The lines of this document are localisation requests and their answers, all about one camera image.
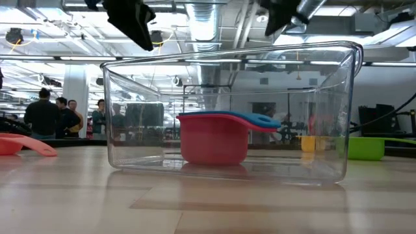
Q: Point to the red measuring cup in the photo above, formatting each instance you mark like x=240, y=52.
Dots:
x=211, y=143

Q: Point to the orange measuring cup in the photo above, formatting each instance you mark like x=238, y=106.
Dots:
x=13, y=143

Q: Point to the white pillar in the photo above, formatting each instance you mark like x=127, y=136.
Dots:
x=74, y=91

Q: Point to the green measuring cup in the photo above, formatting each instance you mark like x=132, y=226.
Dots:
x=360, y=149

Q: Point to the black screen panel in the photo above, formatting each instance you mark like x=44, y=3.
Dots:
x=144, y=115

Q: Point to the black background equipment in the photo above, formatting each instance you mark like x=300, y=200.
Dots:
x=377, y=120

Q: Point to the medium blue measuring cup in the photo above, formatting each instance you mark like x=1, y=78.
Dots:
x=250, y=117

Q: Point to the person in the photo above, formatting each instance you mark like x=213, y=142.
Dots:
x=42, y=117
x=66, y=120
x=79, y=122
x=98, y=120

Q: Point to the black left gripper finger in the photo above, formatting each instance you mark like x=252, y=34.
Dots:
x=130, y=16

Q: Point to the yellow measuring cup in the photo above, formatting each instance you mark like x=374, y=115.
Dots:
x=307, y=144

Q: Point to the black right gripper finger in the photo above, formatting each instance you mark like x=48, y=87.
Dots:
x=282, y=11

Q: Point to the clear plastic basket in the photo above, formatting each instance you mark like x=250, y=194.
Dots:
x=139, y=156

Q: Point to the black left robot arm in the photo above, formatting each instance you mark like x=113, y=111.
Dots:
x=1, y=78

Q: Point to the silver ventilation duct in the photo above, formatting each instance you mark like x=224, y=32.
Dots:
x=203, y=22

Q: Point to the black hanging camera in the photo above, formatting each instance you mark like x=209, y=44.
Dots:
x=13, y=35
x=157, y=37

